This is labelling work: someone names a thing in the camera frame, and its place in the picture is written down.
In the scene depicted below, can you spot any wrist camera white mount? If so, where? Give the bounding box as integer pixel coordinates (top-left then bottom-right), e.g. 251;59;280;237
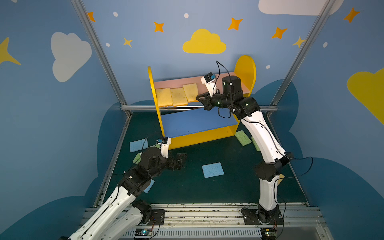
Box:
201;73;218;97
157;137;172;159

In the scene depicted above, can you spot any right green circuit board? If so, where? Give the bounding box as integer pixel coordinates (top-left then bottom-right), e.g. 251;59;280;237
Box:
260;228;277;240

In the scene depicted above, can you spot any green sponge left lower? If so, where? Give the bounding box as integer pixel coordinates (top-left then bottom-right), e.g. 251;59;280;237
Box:
133;153;142;164

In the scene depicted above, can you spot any rear aluminium frame bar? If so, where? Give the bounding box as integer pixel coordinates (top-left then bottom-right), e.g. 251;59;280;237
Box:
121;105;278;112

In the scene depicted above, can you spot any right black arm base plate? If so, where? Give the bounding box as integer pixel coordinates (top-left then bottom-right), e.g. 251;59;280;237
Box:
241;207;284;225

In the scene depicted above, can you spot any left aluminium frame post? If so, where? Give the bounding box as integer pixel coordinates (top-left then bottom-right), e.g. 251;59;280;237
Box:
71;0;127;107

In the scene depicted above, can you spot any yellow shelf with coloured boards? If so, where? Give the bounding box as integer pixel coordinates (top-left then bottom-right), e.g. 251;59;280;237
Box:
148;55;257;149

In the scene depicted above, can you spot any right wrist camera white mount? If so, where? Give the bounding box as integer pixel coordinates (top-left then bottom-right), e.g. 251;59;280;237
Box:
201;73;218;97

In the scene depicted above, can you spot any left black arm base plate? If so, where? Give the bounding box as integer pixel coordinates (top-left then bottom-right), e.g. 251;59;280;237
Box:
140;210;165;226

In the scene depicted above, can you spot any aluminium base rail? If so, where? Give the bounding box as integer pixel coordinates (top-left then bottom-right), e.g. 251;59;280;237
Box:
81;203;332;240

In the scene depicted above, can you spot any green sponge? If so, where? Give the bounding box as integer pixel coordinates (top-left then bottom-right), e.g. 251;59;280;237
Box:
251;137;261;152
235;130;252;146
133;153;142;164

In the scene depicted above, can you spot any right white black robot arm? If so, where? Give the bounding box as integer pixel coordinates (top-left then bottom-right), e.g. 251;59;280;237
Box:
196;73;293;213

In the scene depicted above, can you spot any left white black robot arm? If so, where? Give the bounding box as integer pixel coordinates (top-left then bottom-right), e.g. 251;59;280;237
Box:
60;147;187;240

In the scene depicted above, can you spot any left green circuit board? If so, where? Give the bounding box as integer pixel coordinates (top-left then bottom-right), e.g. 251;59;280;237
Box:
134;229;153;238

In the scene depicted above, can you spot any right aluminium frame post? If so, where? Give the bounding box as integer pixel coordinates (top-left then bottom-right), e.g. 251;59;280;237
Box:
266;0;336;119

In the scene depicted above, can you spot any green circuit board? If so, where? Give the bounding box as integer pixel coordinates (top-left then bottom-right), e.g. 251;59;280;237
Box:
260;228;277;240
134;229;153;238

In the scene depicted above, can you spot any green sponge right outer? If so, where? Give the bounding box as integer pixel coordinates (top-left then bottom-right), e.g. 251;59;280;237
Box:
251;137;261;152

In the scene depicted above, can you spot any blue sponge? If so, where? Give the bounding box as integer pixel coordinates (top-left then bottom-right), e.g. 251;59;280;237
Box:
143;180;155;194
202;163;224;179
130;139;149;153

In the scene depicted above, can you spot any yellow sponge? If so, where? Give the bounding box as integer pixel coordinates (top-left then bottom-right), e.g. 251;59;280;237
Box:
171;88;188;107
277;174;285;185
156;88;173;108
183;83;199;103

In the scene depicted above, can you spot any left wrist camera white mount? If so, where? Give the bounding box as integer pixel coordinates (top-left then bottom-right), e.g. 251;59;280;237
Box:
157;137;172;159

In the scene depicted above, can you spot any aluminium frame post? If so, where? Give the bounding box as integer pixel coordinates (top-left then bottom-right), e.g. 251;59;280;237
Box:
266;0;336;119
71;0;127;107

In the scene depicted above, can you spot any green sponge right inner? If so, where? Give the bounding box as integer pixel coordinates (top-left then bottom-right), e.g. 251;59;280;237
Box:
235;130;252;146

